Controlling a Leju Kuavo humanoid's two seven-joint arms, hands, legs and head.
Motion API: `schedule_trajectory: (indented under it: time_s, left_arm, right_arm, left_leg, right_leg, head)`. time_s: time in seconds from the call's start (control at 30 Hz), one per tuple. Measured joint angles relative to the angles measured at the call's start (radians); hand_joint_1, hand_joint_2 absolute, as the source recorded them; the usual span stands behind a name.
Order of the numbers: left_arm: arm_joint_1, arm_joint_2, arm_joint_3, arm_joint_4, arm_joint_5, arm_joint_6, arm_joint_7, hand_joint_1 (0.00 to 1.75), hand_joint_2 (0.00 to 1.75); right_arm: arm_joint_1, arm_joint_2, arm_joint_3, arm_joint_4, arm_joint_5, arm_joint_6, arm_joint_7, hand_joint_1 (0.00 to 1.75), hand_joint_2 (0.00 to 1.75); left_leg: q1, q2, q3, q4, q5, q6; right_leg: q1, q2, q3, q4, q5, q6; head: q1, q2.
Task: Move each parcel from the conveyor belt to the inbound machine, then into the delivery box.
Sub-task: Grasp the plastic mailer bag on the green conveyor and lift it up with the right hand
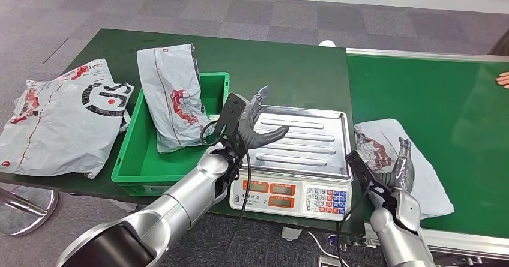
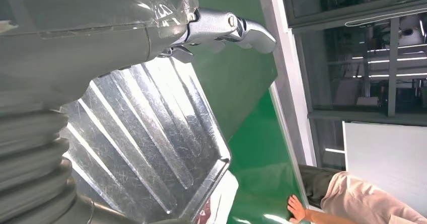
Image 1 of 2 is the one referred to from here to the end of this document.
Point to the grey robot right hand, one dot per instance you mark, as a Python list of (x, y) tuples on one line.
[(403, 177)]

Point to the person's hand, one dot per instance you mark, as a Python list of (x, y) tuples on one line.
[(504, 80)]

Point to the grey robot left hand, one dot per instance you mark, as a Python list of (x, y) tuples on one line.
[(262, 138)]

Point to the grey parcel bag red print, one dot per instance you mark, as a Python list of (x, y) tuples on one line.
[(171, 98), (429, 189)]

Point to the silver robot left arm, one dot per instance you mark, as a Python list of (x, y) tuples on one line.
[(187, 197)]

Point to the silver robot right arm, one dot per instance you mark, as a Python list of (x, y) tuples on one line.
[(397, 241)]

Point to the conveyor connector box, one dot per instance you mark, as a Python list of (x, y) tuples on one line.
[(342, 241)]

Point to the electronic scale with steel tray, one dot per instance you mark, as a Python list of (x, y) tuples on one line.
[(302, 146)]

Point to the floor power strip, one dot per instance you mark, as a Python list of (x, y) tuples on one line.
[(328, 262)]

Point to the small white round object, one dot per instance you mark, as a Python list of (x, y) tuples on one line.
[(327, 43)]

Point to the green plastic crate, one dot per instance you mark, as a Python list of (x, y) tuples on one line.
[(135, 166)]

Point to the large grey bag black logo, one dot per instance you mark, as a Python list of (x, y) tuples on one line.
[(59, 130)]

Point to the chrome round chair base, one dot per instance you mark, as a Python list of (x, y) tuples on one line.
[(24, 213)]

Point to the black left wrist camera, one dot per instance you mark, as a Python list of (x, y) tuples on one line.
[(230, 114)]

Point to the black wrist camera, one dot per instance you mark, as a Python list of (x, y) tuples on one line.
[(362, 169), (230, 114)]

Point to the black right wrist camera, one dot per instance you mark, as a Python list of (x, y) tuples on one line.
[(362, 169)]

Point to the green conveyor belt silver frame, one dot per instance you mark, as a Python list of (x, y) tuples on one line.
[(437, 94)]

